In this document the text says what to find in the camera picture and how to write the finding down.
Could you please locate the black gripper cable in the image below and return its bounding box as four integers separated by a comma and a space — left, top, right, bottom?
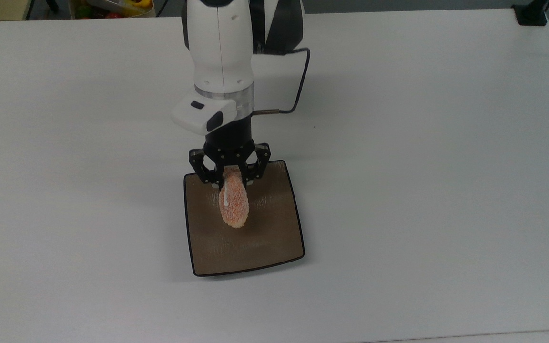
253, 47, 312, 116

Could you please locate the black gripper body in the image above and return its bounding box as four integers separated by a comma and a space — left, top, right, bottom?
203, 116, 257, 167

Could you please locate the black table clamp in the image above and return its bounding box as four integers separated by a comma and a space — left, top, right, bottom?
512, 0, 549, 27

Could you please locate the orange sugared bread roll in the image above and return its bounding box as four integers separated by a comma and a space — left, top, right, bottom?
218, 165, 250, 229

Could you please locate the square brown ceramic plate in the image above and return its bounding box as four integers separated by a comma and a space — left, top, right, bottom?
183, 160, 305, 278

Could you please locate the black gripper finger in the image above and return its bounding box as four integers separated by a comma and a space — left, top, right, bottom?
239, 142, 272, 187
188, 148, 224, 192

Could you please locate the box of toy fruits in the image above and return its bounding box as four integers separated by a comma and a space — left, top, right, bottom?
69, 0, 156, 20

